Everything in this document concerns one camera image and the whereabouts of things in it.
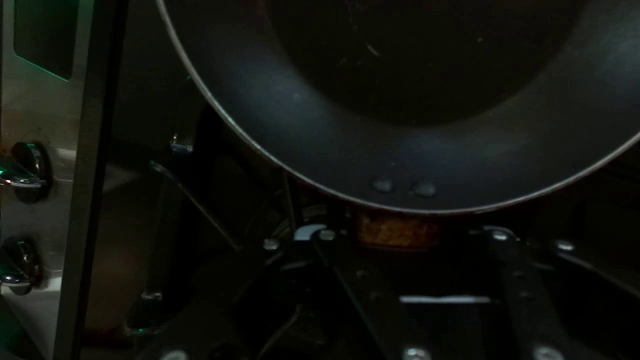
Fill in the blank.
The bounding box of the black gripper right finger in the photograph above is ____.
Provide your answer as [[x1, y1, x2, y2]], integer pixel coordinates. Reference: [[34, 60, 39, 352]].
[[478, 226, 640, 360]]

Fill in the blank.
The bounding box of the black stove knob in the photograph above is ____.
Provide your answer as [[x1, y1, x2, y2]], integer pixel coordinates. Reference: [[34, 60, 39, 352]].
[[0, 237, 43, 296], [0, 141, 52, 204]]

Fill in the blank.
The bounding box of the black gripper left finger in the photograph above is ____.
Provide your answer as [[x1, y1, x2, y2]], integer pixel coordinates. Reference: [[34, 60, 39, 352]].
[[142, 224, 432, 360]]

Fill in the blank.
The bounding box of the black gas stove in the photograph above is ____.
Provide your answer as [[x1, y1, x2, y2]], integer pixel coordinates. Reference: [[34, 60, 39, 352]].
[[0, 0, 640, 360]]

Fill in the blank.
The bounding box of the black frying pan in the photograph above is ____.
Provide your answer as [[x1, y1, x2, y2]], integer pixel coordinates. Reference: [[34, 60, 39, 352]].
[[153, 0, 640, 254]]

